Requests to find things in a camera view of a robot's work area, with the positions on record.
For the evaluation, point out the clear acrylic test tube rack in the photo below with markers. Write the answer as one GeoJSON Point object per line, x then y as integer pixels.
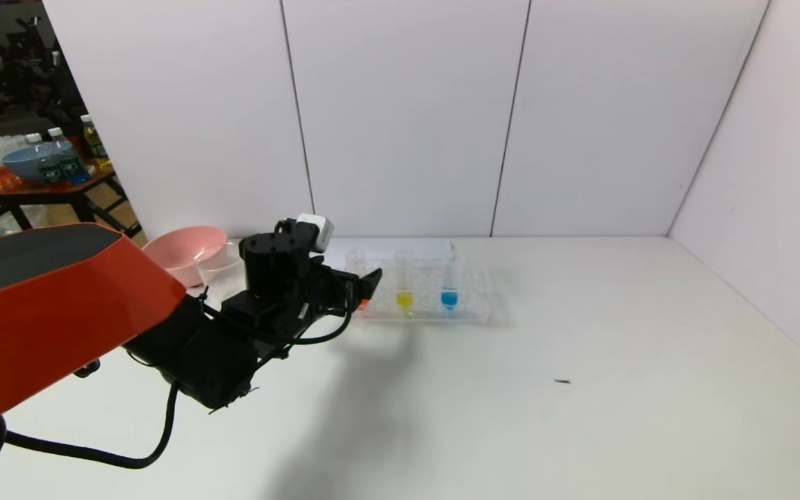
{"type": "Point", "coordinates": [469, 292]}

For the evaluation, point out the bottle with dark label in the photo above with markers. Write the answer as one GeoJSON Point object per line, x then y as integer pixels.
{"type": "Point", "coordinates": [50, 171]}

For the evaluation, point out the test tube with blue pigment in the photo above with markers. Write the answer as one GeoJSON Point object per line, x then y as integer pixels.
{"type": "Point", "coordinates": [448, 298]}

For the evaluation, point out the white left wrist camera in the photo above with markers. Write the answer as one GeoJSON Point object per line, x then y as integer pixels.
{"type": "Point", "coordinates": [315, 230]}

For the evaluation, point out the orange and black left arm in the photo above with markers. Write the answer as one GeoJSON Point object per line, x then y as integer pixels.
{"type": "Point", "coordinates": [39, 312]}

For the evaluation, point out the blue bowl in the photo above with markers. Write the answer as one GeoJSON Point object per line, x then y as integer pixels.
{"type": "Point", "coordinates": [25, 162]}

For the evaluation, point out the brown wooden table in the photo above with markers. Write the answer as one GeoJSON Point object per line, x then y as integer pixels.
{"type": "Point", "coordinates": [25, 192]}

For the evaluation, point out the black background equipment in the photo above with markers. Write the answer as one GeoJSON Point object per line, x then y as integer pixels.
{"type": "Point", "coordinates": [32, 62]}

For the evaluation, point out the clear plastic bag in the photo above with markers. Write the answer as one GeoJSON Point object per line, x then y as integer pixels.
{"type": "Point", "coordinates": [4, 223]}

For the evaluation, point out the test tube with red pigment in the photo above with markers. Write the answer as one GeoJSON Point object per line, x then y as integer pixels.
{"type": "Point", "coordinates": [356, 260]}

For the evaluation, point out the test tube with yellow pigment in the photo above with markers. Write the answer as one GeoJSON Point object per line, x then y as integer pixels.
{"type": "Point", "coordinates": [405, 299]}

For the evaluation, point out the bottle with blue liquid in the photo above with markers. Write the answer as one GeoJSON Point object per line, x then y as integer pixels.
{"type": "Point", "coordinates": [71, 167]}

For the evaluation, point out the bottle with yellow liquid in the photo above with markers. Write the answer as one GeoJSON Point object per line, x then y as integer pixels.
{"type": "Point", "coordinates": [94, 144]}

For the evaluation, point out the pink bowl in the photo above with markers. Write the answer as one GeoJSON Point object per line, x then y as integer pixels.
{"type": "Point", "coordinates": [181, 253]}

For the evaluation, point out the clear glass beaker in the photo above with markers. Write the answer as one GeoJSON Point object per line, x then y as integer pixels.
{"type": "Point", "coordinates": [223, 274]}

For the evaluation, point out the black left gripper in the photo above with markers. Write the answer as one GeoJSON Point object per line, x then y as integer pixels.
{"type": "Point", "coordinates": [351, 287]}

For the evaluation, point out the white paper sheet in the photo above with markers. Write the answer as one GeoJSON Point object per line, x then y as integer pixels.
{"type": "Point", "coordinates": [428, 248]}

